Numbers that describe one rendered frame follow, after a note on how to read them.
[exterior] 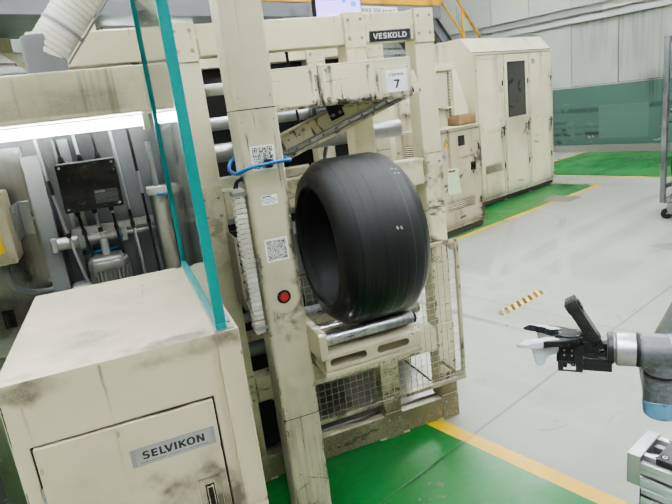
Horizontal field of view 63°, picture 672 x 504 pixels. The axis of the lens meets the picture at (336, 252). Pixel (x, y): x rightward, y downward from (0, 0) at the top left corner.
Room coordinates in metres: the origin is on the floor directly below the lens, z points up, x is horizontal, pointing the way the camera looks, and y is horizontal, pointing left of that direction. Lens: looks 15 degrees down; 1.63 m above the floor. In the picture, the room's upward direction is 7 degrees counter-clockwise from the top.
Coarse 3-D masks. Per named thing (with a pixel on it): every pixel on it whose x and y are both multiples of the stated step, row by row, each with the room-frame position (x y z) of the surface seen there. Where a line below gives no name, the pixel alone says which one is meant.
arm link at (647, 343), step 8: (640, 336) 1.08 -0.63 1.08; (648, 336) 1.08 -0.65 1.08; (656, 336) 1.07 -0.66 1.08; (664, 336) 1.07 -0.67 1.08; (640, 344) 1.07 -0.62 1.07; (648, 344) 1.06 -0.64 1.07; (656, 344) 1.06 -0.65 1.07; (664, 344) 1.05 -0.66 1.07; (640, 352) 1.06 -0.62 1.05; (648, 352) 1.05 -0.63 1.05; (656, 352) 1.05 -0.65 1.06; (664, 352) 1.04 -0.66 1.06; (640, 360) 1.06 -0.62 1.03; (648, 360) 1.05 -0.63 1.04; (656, 360) 1.05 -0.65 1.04; (664, 360) 1.04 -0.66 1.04; (648, 368) 1.07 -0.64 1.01; (656, 368) 1.05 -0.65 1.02; (664, 368) 1.04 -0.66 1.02; (656, 376) 1.05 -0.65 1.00; (664, 376) 1.04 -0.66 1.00
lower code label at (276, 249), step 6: (264, 240) 1.68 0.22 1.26; (270, 240) 1.69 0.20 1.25; (276, 240) 1.69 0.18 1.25; (282, 240) 1.70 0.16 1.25; (270, 246) 1.69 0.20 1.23; (276, 246) 1.69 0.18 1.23; (282, 246) 1.70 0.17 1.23; (270, 252) 1.69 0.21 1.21; (276, 252) 1.69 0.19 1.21; (282, 252) 1.70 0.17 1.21; (288, 252) 1.71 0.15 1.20; (270, 258) 1.68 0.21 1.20; (276, 258) 1.69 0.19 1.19; (282, 258) 1.70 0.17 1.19; (288, 258) 1.70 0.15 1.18
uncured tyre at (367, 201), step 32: (320, 160) 1.87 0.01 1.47; (352, 160) 1.80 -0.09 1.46; (384, 160) 1.80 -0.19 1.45; (320, 192) 1.73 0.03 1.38; (352, 192) 1.65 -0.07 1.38; (384, 192) 1.67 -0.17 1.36; (416, 192) 1.74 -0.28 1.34; (320, 224) 2.12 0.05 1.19; (352, 224) 1.60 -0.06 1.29; (384, 224) 1.62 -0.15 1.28; (416, 224) 1.65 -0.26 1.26; (320, 256) 2.09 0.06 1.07; (352, 256) 1.59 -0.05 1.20; (384, 256) 1.60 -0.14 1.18; (416, 256) 1.63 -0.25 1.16; (320, 288) 1.92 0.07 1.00; (352, 288) 1.61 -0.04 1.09; (384, 288) 1.61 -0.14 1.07; (416, 288) 1.67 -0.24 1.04; (352, 320) 1.70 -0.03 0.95
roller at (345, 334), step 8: (408, 312) 1.78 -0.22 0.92; (376, 320) 1.74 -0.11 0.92; (384, 320) 1.74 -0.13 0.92; (392, 320) 1.74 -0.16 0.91; (400, 320) 1.75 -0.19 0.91; (408, 320) 1.76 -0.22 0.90; (344, 328) 1.70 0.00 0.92; (352, 328) 1.70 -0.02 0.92; (360, 328) 1.70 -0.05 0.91; (368, 328) 1.71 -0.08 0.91; (376, 328) 1.72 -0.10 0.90; (384, 328) 1.73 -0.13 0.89; (328, 336) 1.67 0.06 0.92; (336, 336) 1.67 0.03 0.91; (344, 336) 1.68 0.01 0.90; (352, 336) 1.69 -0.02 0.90; (360, 336) 1.70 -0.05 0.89; (328, 344) 1.66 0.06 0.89
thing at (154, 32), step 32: (160, 0) 0.93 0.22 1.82; (160, 32) 1.00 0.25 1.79; (160, 64) 1.09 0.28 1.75; (160, 96) 1.21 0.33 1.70; (160, 128) 1.36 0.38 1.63; (192, 160) 0.93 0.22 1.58; (192, 192) 0.93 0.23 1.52; (192, 224) 1.06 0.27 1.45; (192, 256) 1.18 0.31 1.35; (224, 320) 0.93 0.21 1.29
